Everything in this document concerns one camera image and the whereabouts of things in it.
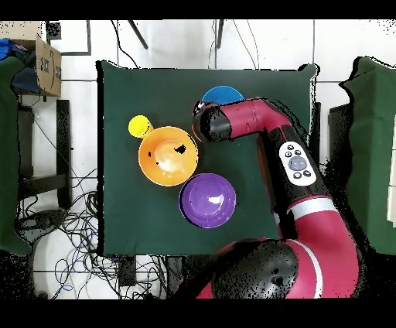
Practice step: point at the large orange bowl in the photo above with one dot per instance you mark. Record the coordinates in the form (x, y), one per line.
(151, 173)

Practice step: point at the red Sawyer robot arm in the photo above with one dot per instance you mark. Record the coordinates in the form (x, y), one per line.
(247, 117)

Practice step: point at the large purple bowl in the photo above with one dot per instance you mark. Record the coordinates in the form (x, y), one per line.
(207, 201)

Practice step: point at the large blue bowl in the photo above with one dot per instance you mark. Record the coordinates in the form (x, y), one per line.
(222, 94)

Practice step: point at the dark green tablecloth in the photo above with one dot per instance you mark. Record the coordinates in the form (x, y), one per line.
(130, 92)

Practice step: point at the black power strip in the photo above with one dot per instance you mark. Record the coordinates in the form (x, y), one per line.
(126, 272)

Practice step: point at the black tripod leg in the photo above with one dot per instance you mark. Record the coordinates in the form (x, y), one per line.
(220, 34)
(138, 34)

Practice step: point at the green cloth side table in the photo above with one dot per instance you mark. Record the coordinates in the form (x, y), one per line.
(7, 154)
(371, 139)

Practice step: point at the cardboard box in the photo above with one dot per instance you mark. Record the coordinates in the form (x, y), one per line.
(48, 68)

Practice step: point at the blue cloth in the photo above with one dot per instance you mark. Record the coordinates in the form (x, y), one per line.
(6, 46)

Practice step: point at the black stool frame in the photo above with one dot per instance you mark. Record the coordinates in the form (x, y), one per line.
(338, 136)
(63, 154)

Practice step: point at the black pedestal leg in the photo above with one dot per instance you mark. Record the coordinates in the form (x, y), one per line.
(43, 221)

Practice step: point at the black metal frame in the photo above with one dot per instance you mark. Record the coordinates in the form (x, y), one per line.
(89, 37)

